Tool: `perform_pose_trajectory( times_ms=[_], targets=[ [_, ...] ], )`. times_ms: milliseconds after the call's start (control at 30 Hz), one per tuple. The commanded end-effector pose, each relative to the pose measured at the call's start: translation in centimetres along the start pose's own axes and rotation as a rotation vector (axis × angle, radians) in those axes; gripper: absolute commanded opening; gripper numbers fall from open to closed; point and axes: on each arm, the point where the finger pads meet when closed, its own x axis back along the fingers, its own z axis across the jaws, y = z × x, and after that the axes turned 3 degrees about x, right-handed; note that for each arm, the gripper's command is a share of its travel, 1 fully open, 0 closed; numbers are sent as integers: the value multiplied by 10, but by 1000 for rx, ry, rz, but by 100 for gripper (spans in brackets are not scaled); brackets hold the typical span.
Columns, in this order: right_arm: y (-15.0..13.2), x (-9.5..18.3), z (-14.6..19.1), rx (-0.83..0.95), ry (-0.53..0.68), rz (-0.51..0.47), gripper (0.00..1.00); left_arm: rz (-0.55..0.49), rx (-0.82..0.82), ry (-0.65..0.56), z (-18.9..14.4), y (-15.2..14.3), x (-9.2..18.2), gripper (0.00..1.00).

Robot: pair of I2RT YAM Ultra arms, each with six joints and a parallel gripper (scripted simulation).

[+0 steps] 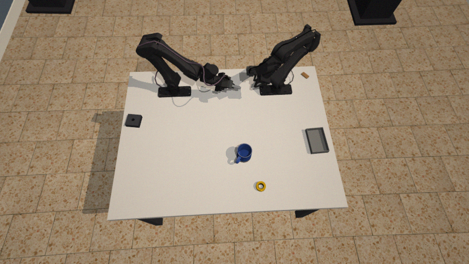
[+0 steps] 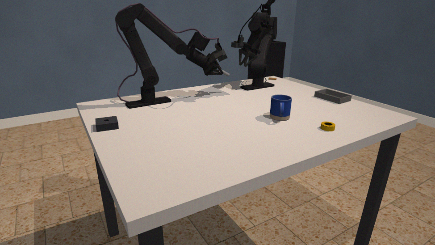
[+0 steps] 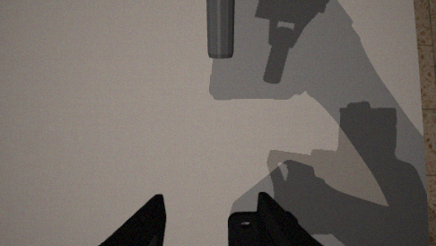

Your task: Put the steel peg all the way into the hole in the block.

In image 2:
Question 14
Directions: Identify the dark blue mug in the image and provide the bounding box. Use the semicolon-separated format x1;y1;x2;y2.
270;94;292;121

